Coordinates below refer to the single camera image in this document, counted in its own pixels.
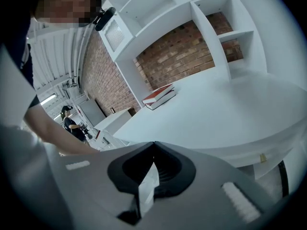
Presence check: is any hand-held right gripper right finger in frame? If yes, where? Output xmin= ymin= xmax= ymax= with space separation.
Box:
xmin=141 ymin=141 xmax=277 ymax=230

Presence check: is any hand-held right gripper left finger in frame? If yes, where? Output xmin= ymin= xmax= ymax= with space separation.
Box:
xmin=45 ymin=141 xmax=155 ymax=228

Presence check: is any person's left forearm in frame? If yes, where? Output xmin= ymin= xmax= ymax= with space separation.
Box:
xmin=24 ymin=99 xmax=99 ymax=156

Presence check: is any small white desk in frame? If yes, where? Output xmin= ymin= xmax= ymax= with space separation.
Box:
xmin=93 ymin=109 xmax=133 ymax=144

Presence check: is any large white desk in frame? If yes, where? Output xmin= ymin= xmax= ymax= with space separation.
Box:
xmin=112 ymin=74 xmax=307 ymax=180

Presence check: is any grey partition panel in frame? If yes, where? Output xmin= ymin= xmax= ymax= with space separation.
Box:
xmin=79 ymin=98 xmax=106 ymax=127

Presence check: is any fluorescent ceiling light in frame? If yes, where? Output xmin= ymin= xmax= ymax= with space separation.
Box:
xmin=40 ymin=93 xmax=59 ymax=106

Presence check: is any dark red book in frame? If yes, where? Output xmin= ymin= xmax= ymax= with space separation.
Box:
xmin=145 ymin=91 xmax=177 ymax=111

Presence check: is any bright red book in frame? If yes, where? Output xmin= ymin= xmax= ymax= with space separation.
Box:
xmin=142 ymin=83 xmax=175 ymax=104

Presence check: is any person's dark clothed body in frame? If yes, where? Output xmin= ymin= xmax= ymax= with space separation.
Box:
xmin=0 ymin=0 xmax=41 ymax=110

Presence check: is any person's head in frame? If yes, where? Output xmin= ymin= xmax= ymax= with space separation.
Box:
xmin=31 ymin=0 xmax=104 ymax=29

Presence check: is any white shelf hutch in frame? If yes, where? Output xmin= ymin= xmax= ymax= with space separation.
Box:
xmin=99 ymin=0 xmax=268 ymax=110

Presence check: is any black rectangular frame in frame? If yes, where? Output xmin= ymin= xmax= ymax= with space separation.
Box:
xmin=277 ymin=160 xmax=290 ymax=199

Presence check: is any black head-worn camera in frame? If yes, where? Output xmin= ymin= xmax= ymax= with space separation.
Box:
xmin=92 ymin=6 xmax=117 ymax=32

